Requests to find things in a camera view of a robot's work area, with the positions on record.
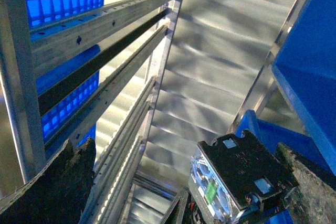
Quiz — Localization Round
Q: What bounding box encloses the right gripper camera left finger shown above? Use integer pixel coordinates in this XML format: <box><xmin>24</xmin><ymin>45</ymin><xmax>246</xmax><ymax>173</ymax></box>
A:
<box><xmin>1</xmin><ymin>138</ymin><xmax>96</xmax><ymax>223</ymax></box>

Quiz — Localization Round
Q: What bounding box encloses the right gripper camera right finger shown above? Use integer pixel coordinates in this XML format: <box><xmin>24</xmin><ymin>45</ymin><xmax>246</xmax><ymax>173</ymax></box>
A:
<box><xmin>275</xmin><ymin>143</ymin><xmax>335</xmax><ymax>223</ymax></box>

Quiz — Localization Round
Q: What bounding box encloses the red button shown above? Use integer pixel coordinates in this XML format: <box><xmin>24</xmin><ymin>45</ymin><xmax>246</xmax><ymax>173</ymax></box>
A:
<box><xmin>188</xmin><ymin>130</ymin><xmax>299</xmax><ymax>223</ymax></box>

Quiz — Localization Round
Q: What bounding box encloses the empty blue target bin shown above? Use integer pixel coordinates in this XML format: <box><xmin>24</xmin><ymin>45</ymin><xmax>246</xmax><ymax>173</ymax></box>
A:
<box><xmin>272</xmin><ymin>0</ymin><xmax>335</xmax><ymax>173</ymax></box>

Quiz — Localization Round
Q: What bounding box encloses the upper shelf blue crate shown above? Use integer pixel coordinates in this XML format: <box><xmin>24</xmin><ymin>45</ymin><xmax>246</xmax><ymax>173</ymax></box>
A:
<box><xmin>26</xmin><ymin>0</ymin><xmax>104</xmax><ymax>142</ymax></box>

